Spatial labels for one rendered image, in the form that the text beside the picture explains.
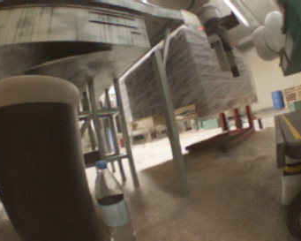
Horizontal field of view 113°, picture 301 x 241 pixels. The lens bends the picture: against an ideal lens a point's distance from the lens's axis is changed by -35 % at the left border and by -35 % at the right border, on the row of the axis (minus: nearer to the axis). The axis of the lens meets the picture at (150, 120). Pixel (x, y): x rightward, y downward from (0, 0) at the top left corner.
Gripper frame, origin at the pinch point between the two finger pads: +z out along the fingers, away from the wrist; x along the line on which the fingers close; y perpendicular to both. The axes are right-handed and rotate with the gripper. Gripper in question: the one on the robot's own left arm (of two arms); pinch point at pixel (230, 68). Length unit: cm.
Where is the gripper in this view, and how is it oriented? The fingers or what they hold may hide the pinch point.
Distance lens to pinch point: 51.9
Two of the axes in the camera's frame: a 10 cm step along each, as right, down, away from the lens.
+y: -6.7, 1.7, 7.2
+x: -7.1, 1.1, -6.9
